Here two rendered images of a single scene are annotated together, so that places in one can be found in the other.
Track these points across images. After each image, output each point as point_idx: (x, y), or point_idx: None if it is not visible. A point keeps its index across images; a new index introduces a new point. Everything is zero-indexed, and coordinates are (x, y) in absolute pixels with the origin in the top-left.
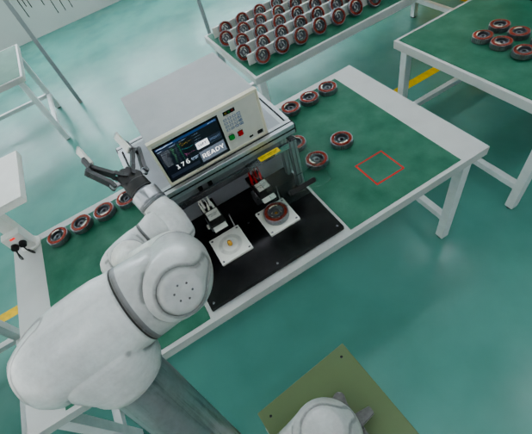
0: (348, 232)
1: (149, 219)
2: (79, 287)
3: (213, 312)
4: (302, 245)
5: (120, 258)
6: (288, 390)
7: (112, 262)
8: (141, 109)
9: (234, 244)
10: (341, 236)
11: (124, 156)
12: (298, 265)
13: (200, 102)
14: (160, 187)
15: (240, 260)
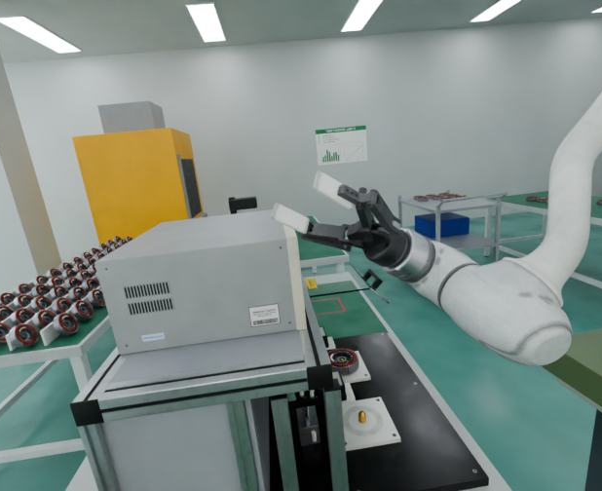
0: (392, 334)
1: (454, 251)
2: None
3: (489, 486)
4: (397, 359)
5: (563, 242)
6: None
7: (551, 283)
8: (183, 245)
9: (366, 415)
10: (394, 339)
11: (127, 388)
12: (421, 373)
13: (253, 221)
14: (294, 340)
15: (396, 418)
